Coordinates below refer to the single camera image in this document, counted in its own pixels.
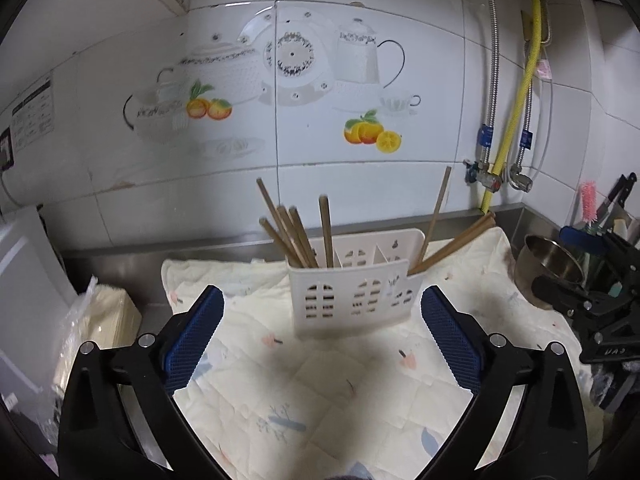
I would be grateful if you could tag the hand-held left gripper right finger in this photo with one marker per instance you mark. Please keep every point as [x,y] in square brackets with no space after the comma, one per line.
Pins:
[452,340]

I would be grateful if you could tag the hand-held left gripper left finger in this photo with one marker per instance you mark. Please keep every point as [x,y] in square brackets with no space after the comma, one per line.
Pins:
[192,340]

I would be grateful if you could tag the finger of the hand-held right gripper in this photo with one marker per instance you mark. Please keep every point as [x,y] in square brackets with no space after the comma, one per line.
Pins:
[580,235]
[565,292]

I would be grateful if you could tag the beige plastic chopstick holder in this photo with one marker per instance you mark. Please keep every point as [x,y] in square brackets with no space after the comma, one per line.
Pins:
[342,300]

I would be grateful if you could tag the pink bottle brush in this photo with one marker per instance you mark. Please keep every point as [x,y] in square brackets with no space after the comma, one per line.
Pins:
[587,202]

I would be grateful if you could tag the stainless steel bowl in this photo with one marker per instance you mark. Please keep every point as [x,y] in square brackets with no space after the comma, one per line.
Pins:
[545,265]

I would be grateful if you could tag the teal container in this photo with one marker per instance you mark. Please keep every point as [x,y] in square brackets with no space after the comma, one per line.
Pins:
[615,291]

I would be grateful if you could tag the stack of beige paper napkins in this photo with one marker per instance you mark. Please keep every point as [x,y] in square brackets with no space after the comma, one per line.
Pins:
[75,340]

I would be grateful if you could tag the cream quilted printed mat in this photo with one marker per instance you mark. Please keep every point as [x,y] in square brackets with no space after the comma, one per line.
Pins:
[325,385]

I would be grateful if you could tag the white plastic board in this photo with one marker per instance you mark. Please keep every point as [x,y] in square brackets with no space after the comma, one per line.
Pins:
[25,285]

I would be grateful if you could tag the printed wall label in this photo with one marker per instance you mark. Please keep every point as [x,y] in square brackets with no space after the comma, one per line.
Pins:
[32,112]

